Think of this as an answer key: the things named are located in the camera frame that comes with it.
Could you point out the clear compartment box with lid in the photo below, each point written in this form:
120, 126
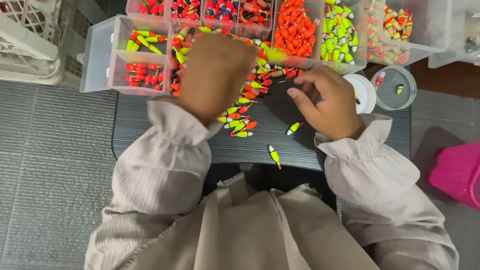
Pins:
112, 48

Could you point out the clear multi-compartment organizer box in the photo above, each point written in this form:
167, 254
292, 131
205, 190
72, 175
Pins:
240, 22

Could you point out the group of small red floats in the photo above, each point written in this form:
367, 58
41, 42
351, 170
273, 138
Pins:
144, 75

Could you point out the person's left hand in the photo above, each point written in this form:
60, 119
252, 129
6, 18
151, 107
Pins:
213, 75

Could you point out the clear tub of yellow-green floats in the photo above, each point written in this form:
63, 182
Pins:
337, 33

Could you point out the red and white float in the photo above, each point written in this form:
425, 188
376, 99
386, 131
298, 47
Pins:
379, 79

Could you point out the white round lid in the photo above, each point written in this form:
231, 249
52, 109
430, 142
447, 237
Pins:
363, 93

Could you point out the white plastic crate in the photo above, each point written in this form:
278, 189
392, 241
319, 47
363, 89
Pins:
28, 41

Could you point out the pink plastic basket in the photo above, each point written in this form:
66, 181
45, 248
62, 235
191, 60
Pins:
457, 174

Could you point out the person's right hand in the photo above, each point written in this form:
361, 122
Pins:
333, 105

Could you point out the person's left fingers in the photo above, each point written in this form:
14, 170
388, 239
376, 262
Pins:
236, 43

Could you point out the yellow float with orange stem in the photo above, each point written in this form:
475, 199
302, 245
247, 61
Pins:
274, 155

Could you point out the empty-looking clear plastic tub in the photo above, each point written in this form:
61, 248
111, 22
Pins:
457, 33

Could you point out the clear tub of orange floats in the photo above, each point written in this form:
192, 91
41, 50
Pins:
294, 32

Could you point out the clear round container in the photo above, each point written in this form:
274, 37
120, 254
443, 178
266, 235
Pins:
393, 97

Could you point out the thin float stick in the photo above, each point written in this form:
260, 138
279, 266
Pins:
357, 98

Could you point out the small yellow black float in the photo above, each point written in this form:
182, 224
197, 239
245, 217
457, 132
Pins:
399, 89

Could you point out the clear tub of tan floats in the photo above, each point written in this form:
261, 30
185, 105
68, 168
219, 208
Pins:
393, 33

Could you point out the yellow float with red tip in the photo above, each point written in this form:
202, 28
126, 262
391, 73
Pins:
294, 128

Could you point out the groups of red-blue floats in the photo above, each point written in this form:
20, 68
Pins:
221, 10

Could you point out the person's beige garment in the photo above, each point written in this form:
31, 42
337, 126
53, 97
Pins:
247, 228

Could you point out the group of slim yellow floats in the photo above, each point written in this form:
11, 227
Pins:
144, 40

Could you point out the loose heap of mixed floats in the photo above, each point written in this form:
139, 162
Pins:
249, 97

